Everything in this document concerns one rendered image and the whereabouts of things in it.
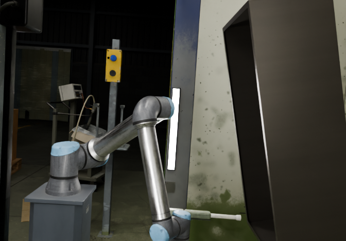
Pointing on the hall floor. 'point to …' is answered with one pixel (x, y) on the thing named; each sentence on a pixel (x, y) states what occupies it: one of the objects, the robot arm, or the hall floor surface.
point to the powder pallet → (16, 165)
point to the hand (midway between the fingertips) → (177, 217)
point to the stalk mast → (109, 155)
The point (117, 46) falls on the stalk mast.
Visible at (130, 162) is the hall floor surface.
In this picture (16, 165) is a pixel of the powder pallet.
